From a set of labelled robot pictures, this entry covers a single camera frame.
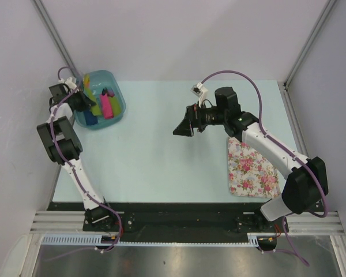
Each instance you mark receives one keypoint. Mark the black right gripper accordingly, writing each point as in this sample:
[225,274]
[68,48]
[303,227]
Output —
[194,119]

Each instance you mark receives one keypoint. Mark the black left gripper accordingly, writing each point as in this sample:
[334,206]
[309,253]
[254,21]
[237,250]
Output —
[86,102]

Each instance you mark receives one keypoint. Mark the green paper napkin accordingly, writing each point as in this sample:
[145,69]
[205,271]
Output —
[95,108]

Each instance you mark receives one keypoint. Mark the iridescent gold spoon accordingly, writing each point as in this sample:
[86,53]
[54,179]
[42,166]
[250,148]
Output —
[86,81]

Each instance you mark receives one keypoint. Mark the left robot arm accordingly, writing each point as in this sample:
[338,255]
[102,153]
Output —
[63,147]

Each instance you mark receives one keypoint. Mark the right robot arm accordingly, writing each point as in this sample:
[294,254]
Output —
[306,178]

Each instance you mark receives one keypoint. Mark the blue rolled napkin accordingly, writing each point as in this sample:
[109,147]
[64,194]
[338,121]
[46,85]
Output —
[90,119]

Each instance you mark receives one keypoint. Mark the pink rolled napkin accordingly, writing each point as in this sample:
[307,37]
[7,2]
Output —
[106,107]

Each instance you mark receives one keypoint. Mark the green rolled napkin in bin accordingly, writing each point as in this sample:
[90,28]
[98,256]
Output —
[116,107]

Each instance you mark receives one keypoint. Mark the teal translucent plastic bin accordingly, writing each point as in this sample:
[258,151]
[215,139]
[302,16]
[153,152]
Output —
[98,81]

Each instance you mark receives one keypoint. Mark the floral fabric pouch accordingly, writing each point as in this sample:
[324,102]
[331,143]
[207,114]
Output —
[249,173]

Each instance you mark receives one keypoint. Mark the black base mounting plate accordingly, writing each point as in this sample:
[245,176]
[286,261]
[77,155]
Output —
[196,236]

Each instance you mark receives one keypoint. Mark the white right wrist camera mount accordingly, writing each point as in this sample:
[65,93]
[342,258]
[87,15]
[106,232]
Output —
[201,92]

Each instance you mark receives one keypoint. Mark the aluminium frame rail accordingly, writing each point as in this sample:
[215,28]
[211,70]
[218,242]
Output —
[133,222]

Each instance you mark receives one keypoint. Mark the white cable duct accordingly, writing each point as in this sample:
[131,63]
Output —
[71,239]

